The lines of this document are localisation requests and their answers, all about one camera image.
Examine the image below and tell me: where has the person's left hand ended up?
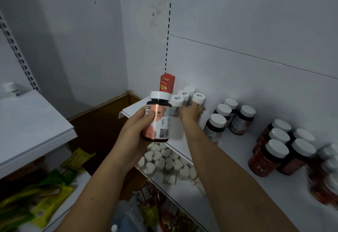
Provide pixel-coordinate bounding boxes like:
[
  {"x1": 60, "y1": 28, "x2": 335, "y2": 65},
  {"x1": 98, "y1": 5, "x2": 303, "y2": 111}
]
[{"x1": 110, "y1": 105, "x2": 156, "y2": 175}]

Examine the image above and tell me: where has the person's right hand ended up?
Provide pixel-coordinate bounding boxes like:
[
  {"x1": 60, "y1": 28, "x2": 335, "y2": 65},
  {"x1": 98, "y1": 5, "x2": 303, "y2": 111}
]
[{"x1": 179, "y1": 102, "x2": 206, "y2": 131}]

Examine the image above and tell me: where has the white metal shelf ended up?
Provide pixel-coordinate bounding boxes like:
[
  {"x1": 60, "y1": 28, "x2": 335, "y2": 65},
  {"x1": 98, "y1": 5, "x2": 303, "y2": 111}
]
[
  {"x1": 118, "y1": 0, "x2": 338, "y2": 232},
  {"x1": 0, "y1": 10, "x2": 92, "y2": 232}
]

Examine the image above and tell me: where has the person's right forearm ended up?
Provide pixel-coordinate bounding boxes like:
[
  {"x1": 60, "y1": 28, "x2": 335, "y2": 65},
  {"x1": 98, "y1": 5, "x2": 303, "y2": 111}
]
[{"x1": 183, "y1": 124, "x2": 300, "y2": 232}]

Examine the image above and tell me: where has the person's left forearm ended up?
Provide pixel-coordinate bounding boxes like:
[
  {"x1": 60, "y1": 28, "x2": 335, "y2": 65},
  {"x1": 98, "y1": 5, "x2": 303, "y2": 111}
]
[{"x1": 54, "y1": 158, "x2": 148, "y2": 232}]

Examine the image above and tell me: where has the red carton box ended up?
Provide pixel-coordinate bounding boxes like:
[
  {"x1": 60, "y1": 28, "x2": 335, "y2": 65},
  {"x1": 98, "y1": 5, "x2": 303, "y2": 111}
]
[{"x1": 159, "y1": 73, "x2": 176, "y2": 94}]

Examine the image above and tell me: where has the stack of white heart-lid jars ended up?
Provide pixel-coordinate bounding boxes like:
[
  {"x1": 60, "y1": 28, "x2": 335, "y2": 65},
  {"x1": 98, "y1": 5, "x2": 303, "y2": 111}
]
[{"x1": 136, "y1": 142, "x2": 199, "y2": 185}]

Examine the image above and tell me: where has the pile of mixed packets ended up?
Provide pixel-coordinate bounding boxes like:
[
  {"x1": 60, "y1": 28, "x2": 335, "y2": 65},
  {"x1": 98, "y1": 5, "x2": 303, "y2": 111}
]
[{"x1": 132, "y1": 181, "x2": 206, "y2": 232}]

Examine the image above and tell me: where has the pile of snack bags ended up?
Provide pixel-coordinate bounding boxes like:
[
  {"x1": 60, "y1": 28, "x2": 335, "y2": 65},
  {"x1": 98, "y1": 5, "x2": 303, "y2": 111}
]
[{"x1": 0, "y1": 147, "x2": 96, "y2": 232}]

